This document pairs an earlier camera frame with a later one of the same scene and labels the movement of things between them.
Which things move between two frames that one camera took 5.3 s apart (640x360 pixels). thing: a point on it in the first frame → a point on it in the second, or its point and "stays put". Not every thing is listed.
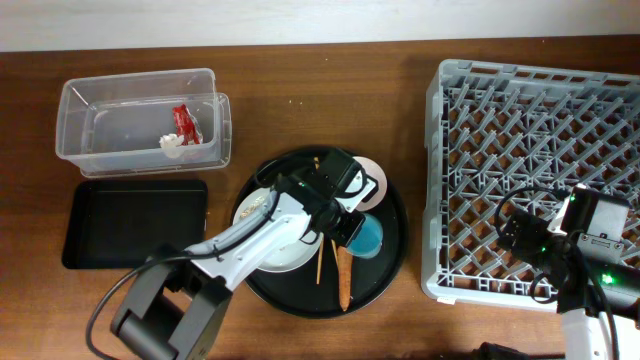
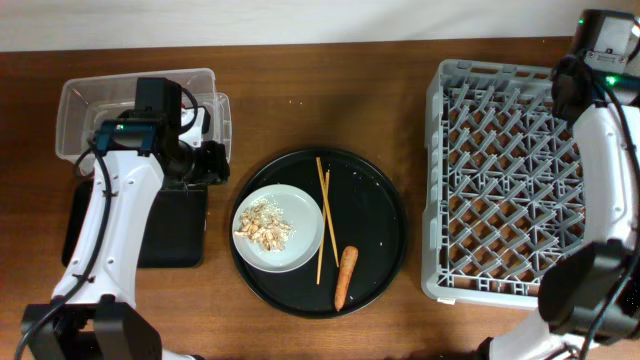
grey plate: (286, 205) stays put
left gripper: (347, 234) → (216, 169)
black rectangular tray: (120, 223) stays put
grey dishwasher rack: (494, 130) stays put
